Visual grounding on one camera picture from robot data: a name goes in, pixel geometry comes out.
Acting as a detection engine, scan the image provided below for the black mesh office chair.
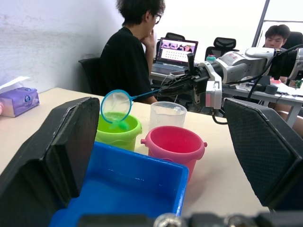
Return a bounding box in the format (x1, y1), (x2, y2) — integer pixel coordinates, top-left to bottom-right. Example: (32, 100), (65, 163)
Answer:
(205, 37), (240, 61)
(165, 32), (186, 41)
(283, 31), (303, 50)

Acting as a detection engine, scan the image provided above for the green toy fish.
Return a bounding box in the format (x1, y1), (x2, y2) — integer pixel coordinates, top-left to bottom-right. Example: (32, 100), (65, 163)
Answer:
(109, 120), (130, 131)

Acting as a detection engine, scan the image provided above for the small black cylinder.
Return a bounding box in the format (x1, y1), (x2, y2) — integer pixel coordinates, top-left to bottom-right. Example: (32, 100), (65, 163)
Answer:
(265, 84), (278, 95)

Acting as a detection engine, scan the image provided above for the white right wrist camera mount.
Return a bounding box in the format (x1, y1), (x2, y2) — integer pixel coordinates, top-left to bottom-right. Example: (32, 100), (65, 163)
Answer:
(204, 61), (223, 110)

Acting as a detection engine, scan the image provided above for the pink plastic bucket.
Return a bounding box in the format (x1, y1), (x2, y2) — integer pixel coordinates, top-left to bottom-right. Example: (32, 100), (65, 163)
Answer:
(141, 125), (209, 183)

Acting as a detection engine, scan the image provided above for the green plastic bucket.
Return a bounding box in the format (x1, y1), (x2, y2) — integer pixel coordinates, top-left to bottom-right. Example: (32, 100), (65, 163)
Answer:
(94, 111), (143, 152)

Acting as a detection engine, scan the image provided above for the purple tissue pack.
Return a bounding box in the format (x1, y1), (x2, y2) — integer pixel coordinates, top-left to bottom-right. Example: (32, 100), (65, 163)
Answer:
(0, 76), (40, 118)

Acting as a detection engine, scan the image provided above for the person in black shirt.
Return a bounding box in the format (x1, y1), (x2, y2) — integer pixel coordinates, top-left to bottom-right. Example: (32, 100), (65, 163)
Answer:
(99, 0), (166, 105)

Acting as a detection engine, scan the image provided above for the blue plastic tub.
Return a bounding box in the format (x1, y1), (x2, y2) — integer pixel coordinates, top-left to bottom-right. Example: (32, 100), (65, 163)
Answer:
(48, 141), (190, 227)

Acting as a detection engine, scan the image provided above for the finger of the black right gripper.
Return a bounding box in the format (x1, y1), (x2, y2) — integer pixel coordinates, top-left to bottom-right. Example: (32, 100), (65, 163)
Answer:
(163, 73), (194, 87)
(158, 82), (195, 97)

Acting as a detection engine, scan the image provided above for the clear plastic measuring cup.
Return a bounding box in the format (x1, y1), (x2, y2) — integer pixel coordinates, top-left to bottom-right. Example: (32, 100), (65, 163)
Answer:
(149, 101), (187, 133)

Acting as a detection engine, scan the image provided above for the seated person with dark hair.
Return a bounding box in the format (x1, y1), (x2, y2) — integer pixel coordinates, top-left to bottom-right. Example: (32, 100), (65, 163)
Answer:
(262, 24), (303, 139)

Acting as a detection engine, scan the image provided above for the open laptop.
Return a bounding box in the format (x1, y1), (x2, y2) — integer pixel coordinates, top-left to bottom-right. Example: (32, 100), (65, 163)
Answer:
(151, 37), (199, 75)

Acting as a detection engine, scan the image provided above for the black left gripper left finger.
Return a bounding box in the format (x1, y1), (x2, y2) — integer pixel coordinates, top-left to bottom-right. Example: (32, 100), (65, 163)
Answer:
(0, 96), (100, 227)

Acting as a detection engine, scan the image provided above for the blue hand fishing net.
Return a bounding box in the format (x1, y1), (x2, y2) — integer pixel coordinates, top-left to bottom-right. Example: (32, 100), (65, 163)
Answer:
(100, 89), (164, 131)

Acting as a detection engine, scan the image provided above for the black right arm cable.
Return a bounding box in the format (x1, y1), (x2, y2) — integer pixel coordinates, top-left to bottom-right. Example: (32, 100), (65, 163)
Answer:
(211, 44), (303, 125)

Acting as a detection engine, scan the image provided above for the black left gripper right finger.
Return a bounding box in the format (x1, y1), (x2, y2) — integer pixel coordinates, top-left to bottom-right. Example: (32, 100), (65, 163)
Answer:
(222, 97), (303, 211)

